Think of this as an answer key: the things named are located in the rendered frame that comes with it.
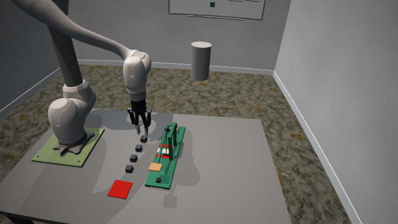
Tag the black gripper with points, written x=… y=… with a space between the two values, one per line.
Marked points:
x=139 y=108

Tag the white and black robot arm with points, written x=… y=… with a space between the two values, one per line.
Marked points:
x=67 y=115

